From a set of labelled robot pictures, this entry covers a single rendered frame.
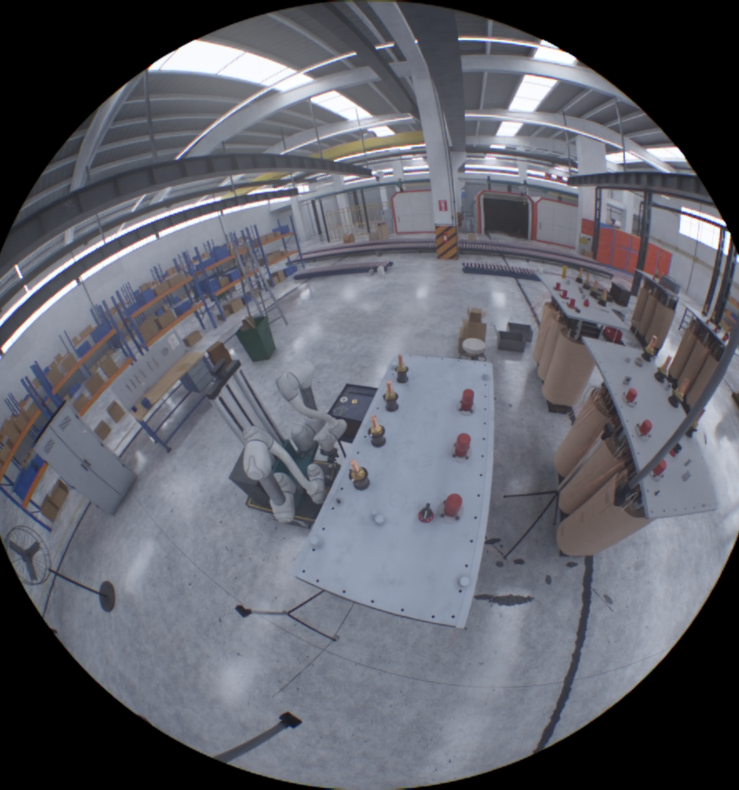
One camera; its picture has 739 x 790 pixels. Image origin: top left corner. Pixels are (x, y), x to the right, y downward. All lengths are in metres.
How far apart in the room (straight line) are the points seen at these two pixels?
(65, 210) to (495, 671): 8.67
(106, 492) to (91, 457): 0.69
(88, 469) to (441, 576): 5.04
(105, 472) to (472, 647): 5.52
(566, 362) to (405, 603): 2.94
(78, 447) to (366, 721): 5.06
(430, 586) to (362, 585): 0.28
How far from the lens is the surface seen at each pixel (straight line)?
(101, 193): 6.71
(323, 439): 1.91
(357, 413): 2.25
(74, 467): 5.11
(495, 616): 2.60
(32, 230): 6.44
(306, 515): 2.48
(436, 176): 11.09
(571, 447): 2.69
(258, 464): 1.35
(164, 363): 5.55
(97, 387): 8.25
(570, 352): 3.22
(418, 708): 2.74
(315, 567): 1.20
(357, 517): 1.21
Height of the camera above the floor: 2.48
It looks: 42 degrees down
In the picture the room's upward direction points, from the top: 12 degrees counter-clockwise
